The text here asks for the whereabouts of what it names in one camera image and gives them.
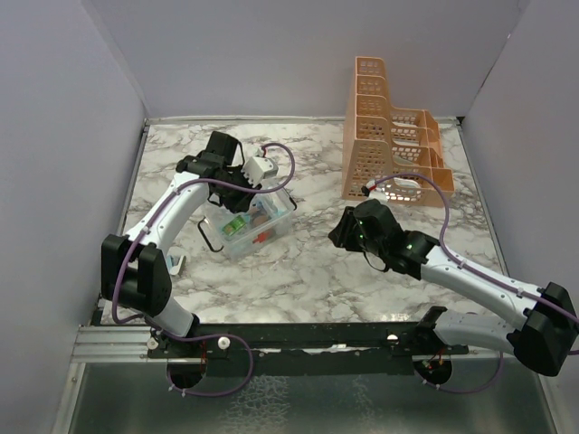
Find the black front frame bar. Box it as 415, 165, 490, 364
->
147, 322, 468, 377

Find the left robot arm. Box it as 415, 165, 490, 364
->
100, 131, 253, 357

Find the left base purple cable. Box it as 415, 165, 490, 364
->
166, 333, 254, 399

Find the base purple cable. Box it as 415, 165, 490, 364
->
166, 333, 254, 399
413, 347, 504, 393

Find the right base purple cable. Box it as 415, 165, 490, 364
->
413, 347, 504, 393

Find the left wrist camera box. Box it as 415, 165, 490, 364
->
242, 156, 279, 187

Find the orange plastic file rack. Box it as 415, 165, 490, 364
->
341, 56, 455, 207

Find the brown orange-cap medicine bottle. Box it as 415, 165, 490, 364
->
249, 207, 271, 228

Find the small white clip piece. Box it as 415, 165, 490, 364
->
166, 255, 186, 276

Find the black box handle left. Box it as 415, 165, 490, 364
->
196, 218, 223, 253

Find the small green box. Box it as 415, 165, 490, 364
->
222, 216, 246, 236

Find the clear first aid box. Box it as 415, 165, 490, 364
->
197, 189, 298, 260

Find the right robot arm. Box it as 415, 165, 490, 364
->
328, 200, 578, 377

